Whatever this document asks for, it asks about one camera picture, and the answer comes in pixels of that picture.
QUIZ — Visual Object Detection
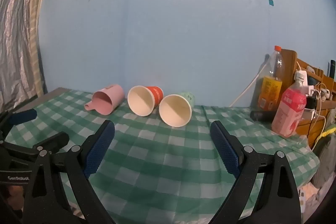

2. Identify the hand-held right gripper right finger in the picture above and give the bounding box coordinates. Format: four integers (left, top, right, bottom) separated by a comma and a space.
207, 120, 302, 224

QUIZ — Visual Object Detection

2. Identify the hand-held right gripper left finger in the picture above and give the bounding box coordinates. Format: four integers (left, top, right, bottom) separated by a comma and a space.
22, 120, 116, 224

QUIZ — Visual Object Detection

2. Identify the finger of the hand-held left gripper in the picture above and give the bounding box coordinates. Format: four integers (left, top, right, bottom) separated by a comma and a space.
0, 108, 37, 141
0, 132, 70, 161

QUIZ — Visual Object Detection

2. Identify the green paper cup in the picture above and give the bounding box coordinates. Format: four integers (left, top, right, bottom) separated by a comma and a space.
159, 92, 195, 127

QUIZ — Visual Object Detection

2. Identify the red paper cup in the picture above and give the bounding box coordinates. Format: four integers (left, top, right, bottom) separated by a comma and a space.
127, 85, 165, 117

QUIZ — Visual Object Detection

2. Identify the person's left hand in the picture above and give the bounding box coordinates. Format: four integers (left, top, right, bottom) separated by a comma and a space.
7, 185, 25, 211

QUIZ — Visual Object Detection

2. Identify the black cylindrical object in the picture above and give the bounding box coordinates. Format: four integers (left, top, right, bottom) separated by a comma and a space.
249, 110, 277, 123

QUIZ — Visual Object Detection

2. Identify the green checked tablecloth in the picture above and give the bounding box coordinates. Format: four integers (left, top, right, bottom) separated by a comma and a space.
5, 89, 321, 224

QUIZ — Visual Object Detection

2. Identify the pink drink bottle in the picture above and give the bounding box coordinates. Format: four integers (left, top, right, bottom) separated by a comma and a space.
271, 70, 308, 138

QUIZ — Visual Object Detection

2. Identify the orange drink bottle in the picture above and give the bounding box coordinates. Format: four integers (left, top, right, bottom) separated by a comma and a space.
257, 46, 284, 112

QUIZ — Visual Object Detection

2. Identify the silver curtain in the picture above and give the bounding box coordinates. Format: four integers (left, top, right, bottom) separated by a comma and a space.
0, 0, 57, 112

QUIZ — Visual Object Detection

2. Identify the black power adapter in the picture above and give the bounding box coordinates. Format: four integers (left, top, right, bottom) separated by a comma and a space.
305, 96, 318, 111

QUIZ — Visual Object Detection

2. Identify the grey cloth pile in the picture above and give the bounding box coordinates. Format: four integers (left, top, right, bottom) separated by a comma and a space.
311, 108, 336, 189

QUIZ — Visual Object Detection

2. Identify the white charger plug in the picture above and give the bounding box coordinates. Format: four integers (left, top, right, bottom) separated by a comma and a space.
307, 84, 320, 96

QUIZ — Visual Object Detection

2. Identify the wooden headboard shelf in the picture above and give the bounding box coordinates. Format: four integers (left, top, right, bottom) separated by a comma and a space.
280, 49, 336, 149

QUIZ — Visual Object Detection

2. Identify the pink plastic cup with handle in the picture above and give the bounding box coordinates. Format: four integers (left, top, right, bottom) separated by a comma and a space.
84, 84, 125, 116

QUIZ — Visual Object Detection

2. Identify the white wall cable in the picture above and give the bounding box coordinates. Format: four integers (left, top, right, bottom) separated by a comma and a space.
228, 63, 268, 108

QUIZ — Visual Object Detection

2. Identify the white charging cable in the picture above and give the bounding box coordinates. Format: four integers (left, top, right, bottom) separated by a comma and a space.
310, 90, 327, 151

